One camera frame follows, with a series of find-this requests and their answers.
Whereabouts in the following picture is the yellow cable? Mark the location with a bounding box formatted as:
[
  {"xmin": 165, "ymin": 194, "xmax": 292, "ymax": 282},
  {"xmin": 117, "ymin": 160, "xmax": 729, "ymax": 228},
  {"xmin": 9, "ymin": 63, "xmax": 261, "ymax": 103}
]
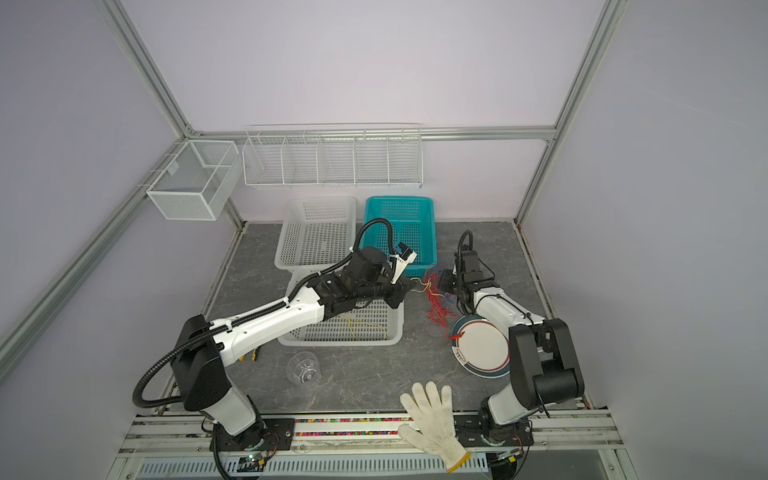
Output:
[
  {"xmin": 410, "ymin": 280, "xmax": 448, "ymax": 300},
  {"xmin": 341, "ymin": 313, "xmax": 390, "ymax": 343}
]

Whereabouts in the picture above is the red cable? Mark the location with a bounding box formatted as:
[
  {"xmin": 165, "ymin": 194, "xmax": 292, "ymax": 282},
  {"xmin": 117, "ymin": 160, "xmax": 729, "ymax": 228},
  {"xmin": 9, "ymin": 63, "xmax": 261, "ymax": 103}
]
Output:
[{"xmin": 419, "ymin": 268, "xmax": 464, "ymax": 343}]

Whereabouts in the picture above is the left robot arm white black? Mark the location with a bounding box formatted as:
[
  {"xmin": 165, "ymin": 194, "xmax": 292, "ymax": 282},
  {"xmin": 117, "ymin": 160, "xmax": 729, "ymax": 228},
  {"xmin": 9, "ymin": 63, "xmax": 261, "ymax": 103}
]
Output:
[{"xmin": 132, "ymin": 218, "xmax": 417, "ymax": 450}]

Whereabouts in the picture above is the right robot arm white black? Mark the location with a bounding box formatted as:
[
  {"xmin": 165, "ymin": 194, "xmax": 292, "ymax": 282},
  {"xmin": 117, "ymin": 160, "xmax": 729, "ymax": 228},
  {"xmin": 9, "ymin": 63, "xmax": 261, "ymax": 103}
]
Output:
[{"xmin": 438, "ymin": 230, "xmax": 585, "ymax": 446}]

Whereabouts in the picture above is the front white plastic basket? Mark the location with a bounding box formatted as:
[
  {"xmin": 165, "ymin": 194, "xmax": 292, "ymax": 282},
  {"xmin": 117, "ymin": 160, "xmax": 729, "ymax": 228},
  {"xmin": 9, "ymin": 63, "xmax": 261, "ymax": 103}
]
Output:
[{"xmin": 278, "ymin": 300, "xmax": 405, "ymax": 347}]

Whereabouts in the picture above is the white plastic basket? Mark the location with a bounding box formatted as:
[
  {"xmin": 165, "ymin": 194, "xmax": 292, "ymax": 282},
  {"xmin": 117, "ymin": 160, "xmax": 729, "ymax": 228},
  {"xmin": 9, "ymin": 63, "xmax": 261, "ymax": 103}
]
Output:
[
  {"xmin": 274, "ymin": 196, "xmax": 357, "ymax": 271},
  {"xmin": 278, "ymin": 300, "xmax": 405, "ymax": 347}
]

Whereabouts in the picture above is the teal plastic basket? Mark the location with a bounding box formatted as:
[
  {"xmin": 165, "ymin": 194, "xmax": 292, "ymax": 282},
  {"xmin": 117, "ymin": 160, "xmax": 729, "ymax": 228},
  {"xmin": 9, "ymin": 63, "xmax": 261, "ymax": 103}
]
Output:
[{"xmin": 363, "ymin": 196, "xmax": 438, "ymax": 277}]

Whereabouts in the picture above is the white plate green rim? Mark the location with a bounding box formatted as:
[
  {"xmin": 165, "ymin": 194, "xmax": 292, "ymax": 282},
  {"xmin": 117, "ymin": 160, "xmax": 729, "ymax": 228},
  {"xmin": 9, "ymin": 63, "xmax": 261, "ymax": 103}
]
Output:
[{"xmin": 450, "ymin": 315, "xmax": 510, "ymax": 379}]

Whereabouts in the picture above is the rear white plastic basket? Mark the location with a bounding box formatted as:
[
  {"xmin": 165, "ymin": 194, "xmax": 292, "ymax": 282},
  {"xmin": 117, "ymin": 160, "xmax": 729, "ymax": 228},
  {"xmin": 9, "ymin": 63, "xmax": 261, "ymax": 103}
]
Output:
[{"xmin": 274, "ymin": 196, "xmax": 357, "ymax": 271}]

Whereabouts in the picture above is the clear plastic cup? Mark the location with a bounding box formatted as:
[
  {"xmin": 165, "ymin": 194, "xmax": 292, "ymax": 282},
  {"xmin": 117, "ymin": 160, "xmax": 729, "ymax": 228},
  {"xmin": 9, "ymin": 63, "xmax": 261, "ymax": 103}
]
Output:
[{"xmin": 286, "ymin": 351, "xmax": 322, "ymax": 386}]

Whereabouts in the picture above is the white knit work glove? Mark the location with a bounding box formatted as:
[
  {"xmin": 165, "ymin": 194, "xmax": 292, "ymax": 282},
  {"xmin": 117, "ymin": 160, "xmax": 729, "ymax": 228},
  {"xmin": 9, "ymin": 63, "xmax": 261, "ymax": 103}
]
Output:
[{"xmin": 398, "ymin": 381, "xmax": 471, "ymax": 473}]

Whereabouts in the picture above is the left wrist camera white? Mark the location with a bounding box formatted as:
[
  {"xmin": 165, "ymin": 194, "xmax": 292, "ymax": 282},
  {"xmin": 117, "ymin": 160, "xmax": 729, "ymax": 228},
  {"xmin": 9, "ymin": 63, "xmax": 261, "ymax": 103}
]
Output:
[{"xmin": 390, "ymin": 242, "xmax": 418, "ymax": 284}]

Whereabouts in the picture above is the white wire rack shelf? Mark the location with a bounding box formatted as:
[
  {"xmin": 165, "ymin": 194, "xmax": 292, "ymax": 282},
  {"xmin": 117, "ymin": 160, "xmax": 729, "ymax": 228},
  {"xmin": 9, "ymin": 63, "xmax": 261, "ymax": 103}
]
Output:
[{"xmin": 241, "ymin": 123, "xmax": 424, "ymax": 188}]

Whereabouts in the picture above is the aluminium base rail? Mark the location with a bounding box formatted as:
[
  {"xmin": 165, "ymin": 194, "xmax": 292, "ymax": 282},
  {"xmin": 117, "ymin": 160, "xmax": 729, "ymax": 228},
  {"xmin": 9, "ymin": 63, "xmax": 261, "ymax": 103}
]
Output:
[{"xmin": 117, "ymin": 410, "xmax": 625, "ymax": 458}]

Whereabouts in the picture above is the white mesh wall box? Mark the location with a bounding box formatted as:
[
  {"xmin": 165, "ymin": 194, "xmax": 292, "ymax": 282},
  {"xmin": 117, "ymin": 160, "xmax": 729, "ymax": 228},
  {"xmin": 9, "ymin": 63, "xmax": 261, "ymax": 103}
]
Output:
[{"xmin": 147, "ymin": 140, "xmax": 243, "ymax": 221}]

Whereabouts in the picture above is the aluminium frame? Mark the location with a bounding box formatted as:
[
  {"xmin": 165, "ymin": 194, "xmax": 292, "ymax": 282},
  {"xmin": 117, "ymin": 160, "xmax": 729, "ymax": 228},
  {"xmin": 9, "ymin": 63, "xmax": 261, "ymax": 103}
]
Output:
[{"xmin": 1, "ymin": 1, "xmax": 627, "ymax": 379}]

